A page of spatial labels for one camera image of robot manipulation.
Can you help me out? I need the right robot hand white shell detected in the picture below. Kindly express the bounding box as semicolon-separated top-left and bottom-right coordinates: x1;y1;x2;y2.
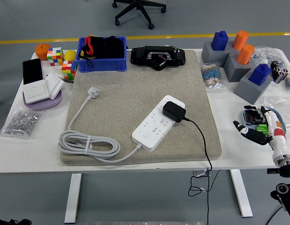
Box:
233;105;290;161

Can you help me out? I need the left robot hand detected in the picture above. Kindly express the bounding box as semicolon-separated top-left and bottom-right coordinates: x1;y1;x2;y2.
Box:
0;218;32;225

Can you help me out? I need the black plug with cord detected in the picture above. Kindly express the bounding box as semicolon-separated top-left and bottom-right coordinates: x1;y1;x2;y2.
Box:
162;101;221;225

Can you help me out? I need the white power strip with cable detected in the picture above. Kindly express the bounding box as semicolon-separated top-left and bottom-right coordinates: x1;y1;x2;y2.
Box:
58;86;186;163

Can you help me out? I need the light blue plate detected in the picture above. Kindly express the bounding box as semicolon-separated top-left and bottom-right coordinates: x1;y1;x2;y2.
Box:
242;105;288;133

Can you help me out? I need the pile of green cylinders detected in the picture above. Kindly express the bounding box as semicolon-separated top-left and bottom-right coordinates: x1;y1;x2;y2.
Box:
255;124;270;136

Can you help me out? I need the row of dark capacitors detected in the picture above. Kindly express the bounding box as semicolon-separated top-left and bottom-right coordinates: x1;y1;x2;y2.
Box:
244;110;265;124

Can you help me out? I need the grey block holder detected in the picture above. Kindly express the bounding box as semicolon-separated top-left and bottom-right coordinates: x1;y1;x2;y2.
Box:
201;41;238;64
233;72;274;105
223;52;256;83

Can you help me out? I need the bundle of large black capacitors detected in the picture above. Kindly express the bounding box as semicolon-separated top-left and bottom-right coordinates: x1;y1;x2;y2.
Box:
270;60;290;84

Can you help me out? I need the blue square peg block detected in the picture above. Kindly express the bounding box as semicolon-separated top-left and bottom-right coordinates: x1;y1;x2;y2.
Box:
248;63;272;87
211;30;229;52

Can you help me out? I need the clear bag of small parts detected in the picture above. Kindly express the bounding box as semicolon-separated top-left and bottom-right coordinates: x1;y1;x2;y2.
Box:
252;45;285;68

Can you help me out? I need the orange cylinder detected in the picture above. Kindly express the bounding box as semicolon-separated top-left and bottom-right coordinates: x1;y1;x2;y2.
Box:
232;30;250;51
236;44;255;66

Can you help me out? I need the bag of resistors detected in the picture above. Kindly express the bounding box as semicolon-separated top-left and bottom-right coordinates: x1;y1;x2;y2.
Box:
200;62;227;90

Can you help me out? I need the bag of metal nuts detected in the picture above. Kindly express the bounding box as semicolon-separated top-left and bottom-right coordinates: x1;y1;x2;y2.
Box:
0;106;44;140

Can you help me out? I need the purple round box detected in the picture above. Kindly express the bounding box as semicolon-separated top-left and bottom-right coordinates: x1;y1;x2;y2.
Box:
22;90;63;111

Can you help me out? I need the black smartphone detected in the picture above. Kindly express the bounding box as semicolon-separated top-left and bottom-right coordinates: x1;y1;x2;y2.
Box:
22;58;46;85

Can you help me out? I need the black electronic device housing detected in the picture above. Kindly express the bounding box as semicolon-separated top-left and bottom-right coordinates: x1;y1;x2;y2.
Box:
130;45;186;71

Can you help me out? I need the multicoloured puzzle cube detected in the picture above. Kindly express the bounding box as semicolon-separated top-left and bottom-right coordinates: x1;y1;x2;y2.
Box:
61;60;78;81
46;47;65;67

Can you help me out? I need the grey-brown mat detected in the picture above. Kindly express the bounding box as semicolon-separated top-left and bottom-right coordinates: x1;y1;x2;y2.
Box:
60;49;222;166

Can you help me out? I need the orange fruit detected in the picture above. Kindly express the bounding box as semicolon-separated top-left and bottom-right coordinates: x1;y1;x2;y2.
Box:
34;43;52;61

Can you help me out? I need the yellow lemon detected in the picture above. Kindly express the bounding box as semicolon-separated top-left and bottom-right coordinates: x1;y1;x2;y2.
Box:
64;50;77;63

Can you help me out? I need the blue plastic bin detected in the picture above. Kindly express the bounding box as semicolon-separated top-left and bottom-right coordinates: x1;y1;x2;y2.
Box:
75;36;128;73

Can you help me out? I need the black and red fabric bundle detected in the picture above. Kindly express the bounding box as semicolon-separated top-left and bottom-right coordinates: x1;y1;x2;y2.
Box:
78;35;126;68

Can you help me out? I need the black office chair base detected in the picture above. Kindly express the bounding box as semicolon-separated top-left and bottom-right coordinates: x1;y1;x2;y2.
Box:
111;0;167;30

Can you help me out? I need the silver metal bracket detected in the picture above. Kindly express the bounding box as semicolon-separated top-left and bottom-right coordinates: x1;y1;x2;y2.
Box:
192;170;210;178

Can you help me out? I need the large white wall switch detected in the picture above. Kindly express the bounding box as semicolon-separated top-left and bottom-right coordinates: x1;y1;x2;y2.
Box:
23;79;50;105

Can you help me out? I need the small white wall switch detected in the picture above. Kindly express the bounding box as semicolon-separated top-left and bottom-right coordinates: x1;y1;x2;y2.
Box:
45;72;65;100

